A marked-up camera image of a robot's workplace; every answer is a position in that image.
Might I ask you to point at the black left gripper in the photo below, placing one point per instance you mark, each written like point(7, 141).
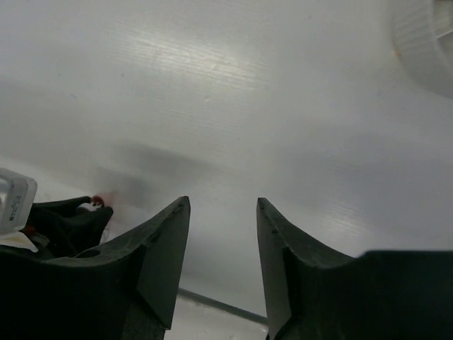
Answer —
point(68, 227)

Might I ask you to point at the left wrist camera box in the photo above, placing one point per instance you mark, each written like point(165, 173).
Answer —
point(17, 196)

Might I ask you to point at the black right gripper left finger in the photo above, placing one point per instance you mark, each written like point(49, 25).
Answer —
point(125, 288)

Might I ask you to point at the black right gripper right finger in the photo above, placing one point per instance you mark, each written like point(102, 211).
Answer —
point(315, 292)

